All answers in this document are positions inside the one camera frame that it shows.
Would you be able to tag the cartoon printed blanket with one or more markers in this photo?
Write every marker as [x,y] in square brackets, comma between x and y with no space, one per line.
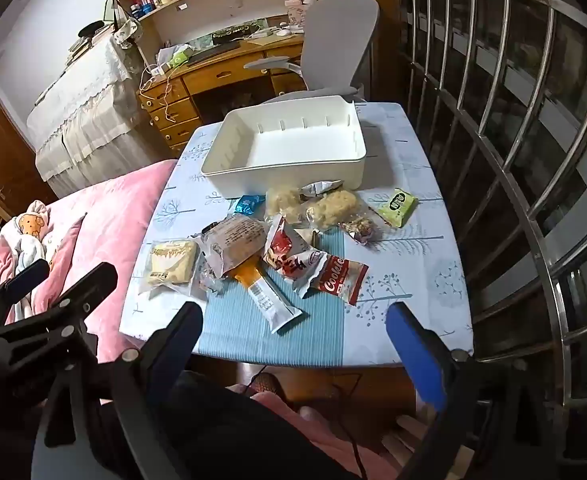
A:
[28,230]

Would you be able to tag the metal window grille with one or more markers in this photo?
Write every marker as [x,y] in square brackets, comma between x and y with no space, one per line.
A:
[548,35]

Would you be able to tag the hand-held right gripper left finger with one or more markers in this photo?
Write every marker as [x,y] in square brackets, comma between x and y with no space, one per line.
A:
[186,332]

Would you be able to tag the blue candy packet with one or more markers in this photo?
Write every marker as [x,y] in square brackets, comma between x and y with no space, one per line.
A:
[248,204]

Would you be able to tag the white lace cover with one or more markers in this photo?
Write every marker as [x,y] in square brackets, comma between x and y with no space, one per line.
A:
[88,110]

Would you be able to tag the pale toast bread packet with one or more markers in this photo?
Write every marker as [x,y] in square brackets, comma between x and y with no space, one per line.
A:
[168,260]

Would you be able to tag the person's pink clothing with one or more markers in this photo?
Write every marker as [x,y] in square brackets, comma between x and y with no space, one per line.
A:
[313,435]

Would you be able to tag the wooden desk with drawers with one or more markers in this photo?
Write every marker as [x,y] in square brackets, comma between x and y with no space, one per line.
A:
[208,80]

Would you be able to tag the grey office chair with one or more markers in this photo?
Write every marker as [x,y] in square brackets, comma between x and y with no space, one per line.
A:
[338,35]

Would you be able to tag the wooden bookshelf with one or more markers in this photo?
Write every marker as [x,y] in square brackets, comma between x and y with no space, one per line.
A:
[223,7]

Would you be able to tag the red and white snack packet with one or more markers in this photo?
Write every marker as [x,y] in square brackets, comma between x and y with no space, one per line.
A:
[281,252]

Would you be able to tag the green and white bag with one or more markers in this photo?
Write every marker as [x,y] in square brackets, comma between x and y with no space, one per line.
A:
[176,55]

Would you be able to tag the pink cushion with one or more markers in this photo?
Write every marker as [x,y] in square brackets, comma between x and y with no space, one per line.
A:
[123,210]

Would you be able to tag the green snack packet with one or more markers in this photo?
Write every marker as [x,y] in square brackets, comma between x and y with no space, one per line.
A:
[398,206]

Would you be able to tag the orange and white bar packet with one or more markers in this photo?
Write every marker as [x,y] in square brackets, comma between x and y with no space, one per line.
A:
[268,300]

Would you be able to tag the black round hat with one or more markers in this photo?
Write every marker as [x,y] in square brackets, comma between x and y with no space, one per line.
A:
[92,27]

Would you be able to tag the silver foil packet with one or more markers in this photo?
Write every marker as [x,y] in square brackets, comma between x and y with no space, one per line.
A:
[318,187]

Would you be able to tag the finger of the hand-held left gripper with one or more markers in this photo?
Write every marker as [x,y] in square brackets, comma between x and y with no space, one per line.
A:
[26,280]
[91,285]

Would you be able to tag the clear rice cracker packet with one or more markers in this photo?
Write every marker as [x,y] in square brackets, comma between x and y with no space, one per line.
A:
[283,202]
[333,207]

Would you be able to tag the red label nut snack packet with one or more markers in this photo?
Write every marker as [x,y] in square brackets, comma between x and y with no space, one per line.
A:
[361,227]

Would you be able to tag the red label cookie packet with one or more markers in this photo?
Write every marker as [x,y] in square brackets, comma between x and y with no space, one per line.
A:
[336,280]

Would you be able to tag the black keyboard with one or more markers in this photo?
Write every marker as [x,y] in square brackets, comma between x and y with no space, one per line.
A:
[213,54]

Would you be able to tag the floral fabric bag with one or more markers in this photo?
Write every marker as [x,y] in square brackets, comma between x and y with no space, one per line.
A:
[126,32]

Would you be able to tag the white plastic bin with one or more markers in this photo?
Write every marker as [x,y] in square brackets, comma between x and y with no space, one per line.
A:
[283,145]

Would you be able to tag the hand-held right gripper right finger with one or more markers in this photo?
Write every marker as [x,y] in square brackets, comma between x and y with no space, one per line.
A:
[416,360]

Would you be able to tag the brown bread packet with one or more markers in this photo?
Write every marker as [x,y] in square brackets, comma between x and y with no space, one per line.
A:
[236,240]

